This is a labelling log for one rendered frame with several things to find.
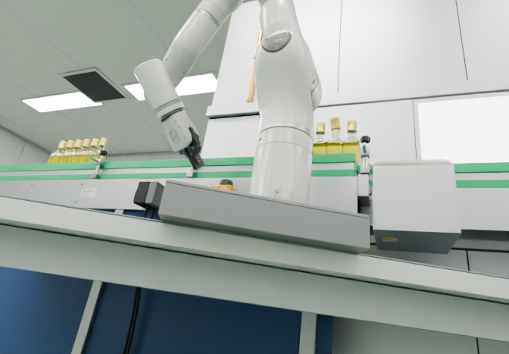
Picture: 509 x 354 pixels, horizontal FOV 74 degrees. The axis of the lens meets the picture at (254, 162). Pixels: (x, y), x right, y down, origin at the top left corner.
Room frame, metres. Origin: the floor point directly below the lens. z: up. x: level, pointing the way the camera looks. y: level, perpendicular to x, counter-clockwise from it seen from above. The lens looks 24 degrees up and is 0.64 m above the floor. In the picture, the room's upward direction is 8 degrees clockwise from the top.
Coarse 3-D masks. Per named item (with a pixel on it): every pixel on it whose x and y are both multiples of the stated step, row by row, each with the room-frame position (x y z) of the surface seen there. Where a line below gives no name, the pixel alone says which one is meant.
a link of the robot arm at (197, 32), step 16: (192, 16) 0.77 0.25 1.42; (208, 16) 0.76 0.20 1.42; (192, 32) 0.77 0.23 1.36; (208, 32) 0.79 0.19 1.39; (176, 48) 0.80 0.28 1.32; (192, 48) 0.79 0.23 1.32; (176, 64) 0.86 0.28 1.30; (192, 64) 0.86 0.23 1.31; (176, 80) 0.90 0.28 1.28; (144, 96) 0.89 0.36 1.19
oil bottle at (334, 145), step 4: (336, 136) 1.08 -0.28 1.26; (328, 140) 1.08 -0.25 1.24; (332, 140) 1.07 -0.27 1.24; (336, 140) 1.07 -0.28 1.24; (340, 140) 1.06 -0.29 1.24; (328, 144) 1.08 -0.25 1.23; (332, 144) 1.07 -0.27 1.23; (336, 144) 1.07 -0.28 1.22; (340, 144) 1.06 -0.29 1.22; (328, 148) 1.08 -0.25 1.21; (332, 148) 1.07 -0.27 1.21; (336, 148) 1.07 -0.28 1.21; (340, 148) 1.06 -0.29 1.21; (328, 152) 1.08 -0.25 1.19; (332, 152) 1.07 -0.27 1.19; (336, 152) 1.07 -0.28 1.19; (340, 152) 1.06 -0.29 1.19
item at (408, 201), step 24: (384, 168) 0.72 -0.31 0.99; (408, 168) 0.70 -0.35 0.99; (432, 168) 0.68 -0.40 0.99; (384, 192) 0.72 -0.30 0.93; (408, 192) 0.70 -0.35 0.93; (432, 192) 0.68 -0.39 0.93; (456, 192) 0.66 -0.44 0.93; (384, 216) 0.72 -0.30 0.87; (408, 216) 0.70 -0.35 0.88; (432, 216) 0.68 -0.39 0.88; (456, 216) 0.67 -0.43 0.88; (408, 240) 0.79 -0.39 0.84; (432, 240) 0.75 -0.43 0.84; (456, 240) 0.72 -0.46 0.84
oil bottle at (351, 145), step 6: (348, 138) 1.06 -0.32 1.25; (354, 138) 1.05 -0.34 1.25; (348, 144) 1.05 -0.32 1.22; (354, 144) 1.04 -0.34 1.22; (342, 150) 1.07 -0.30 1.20; (348, 150) 1.05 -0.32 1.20; (354, 150) 1.04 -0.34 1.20; (360, 150) 1.08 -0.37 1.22; (360, 156) 1.08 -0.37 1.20; (360, 162) 1.08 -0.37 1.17
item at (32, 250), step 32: (0, 224) 0.55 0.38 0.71; (0, 256) 0.55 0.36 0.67; (32, 256) 0.55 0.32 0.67; (64, 256) 0.56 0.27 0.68; (96, 256) 0.56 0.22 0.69; (128, 256) 0.56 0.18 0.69; (160, 256) 0.57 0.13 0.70; (192, 256) 0.57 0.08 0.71; (160, 288) 0.57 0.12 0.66; (192, 288) 0.57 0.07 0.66; (224, 288) 0.58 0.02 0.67; (256, 288) 0.58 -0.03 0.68; (288, 288) 0.58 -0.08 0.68; (320, 288) 0.59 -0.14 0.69; (352, 288) 0.59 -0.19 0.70; (384, 288) 0.60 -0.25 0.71; (384, 320) 0.60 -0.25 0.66; (416, 320) 0.60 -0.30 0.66; (448, 320) 0.61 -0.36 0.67; (480, 320) 0.61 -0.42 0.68
